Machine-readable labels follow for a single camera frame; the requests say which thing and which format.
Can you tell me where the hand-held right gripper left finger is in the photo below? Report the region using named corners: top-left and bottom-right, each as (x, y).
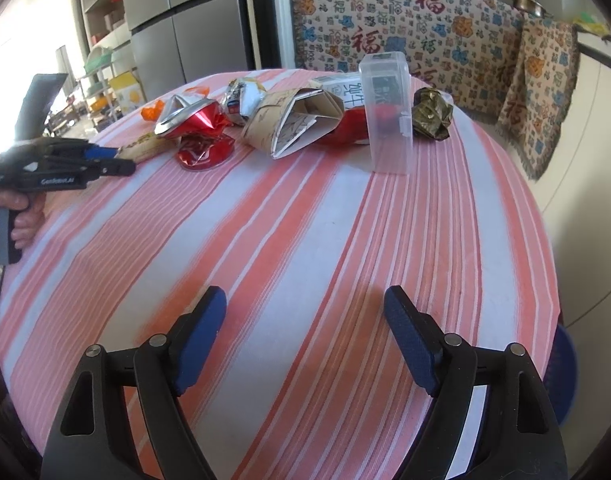
top-left (40, 285), bottom-right (228, 480)

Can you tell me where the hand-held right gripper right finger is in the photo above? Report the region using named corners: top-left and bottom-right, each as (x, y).
top-left (383, 285), bottom-right (569, 480)

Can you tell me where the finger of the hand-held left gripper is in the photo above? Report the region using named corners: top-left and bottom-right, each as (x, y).
top-left (46, 141), bottom-right (120, 162)
top-left (50, 157), bottom-right (137, 189)

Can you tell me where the beige paper packet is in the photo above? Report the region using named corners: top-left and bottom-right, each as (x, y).
top-left (114, 135), bottom-right (179, 163)

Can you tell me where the red white paper cup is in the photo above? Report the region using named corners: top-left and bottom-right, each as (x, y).
top-left (315, 107), bottom-right (411, 147)

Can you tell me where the person's left hand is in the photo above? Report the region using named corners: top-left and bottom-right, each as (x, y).
top-left (0, 191), bottom-right (45, 252)

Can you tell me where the orange plastic wrapper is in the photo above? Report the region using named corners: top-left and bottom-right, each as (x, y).
top-left (140, 100), bottom-right (166, 123)

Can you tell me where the black chair back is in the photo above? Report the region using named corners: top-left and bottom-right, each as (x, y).
top-left (14, 73), bottom-right (69, 141)

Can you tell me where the yellow cardboard box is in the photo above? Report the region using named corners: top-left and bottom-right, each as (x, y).
top-left (108, 71), bottom-right (146, 113)

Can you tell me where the metal storage rack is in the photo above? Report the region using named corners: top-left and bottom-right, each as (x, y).
top-left (46, 42), bottom-right (119, 133)

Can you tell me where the crushed red can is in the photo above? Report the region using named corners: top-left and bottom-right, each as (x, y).
top-left (154, 95), bottom-right (236, 172)

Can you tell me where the pink striped tablecloth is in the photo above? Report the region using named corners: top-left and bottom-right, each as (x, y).
top-left (0, 67), bottom-right (561, 480)

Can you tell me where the grey refrigerator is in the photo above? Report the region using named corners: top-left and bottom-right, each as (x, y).
top-left (120, 0), bottom-right (251, 101)

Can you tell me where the crumpled silver snack wrapper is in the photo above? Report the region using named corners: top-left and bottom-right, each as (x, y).
top-left (223, 77), bottom-right (269, 126)

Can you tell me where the grey shelf cabinet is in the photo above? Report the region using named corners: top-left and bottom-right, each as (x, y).
top-left (80, 0), bottom-right (134, 56)

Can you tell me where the folded beige paper carton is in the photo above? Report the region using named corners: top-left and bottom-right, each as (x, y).
top-left (242, 87), bottom-right (346, 161)

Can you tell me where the blue stool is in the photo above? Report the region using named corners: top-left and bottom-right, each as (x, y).
top-left (544, 322), bottom-right (579, 426)

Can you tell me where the clear plastic box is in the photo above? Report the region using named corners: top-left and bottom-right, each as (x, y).
top-left (358, 51), bottom-right (415, 176)

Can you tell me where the dark green snack wrapper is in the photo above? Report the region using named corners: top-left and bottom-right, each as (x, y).
top-left (411, 86), bottom-right (455, 141)

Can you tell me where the small white milk carton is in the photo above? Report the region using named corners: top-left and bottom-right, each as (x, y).
top-left (309, 74), bottom-right (369, 108)

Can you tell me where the white kitchen cabinet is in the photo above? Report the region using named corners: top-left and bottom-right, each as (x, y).
top-left (535, 20), bottom-right (611, 331)

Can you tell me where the small printed blanket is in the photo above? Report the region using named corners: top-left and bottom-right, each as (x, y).
top-left (495, 17), bottom-right (581, 181)

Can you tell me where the large printed blanket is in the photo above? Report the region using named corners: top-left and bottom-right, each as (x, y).
top-left (286, 0), bottom-right (526, 123)

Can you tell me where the metal pot with lid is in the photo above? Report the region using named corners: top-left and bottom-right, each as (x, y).
top-left (505, 0), bottom-right (553, 20)

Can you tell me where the yellow cloth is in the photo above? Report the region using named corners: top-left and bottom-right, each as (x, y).
top-left (573, 10), bottom-right (611, 38)

